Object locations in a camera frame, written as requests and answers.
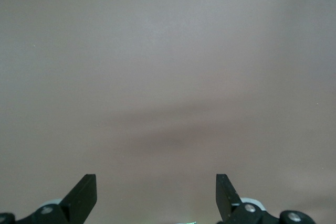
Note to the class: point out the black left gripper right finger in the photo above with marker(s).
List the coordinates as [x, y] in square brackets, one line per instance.
[246, 213]

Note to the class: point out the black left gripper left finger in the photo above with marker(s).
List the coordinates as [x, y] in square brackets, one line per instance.
[73, 203]

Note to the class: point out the brown table cover cloth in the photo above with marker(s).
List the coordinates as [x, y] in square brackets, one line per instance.
[157, 64]

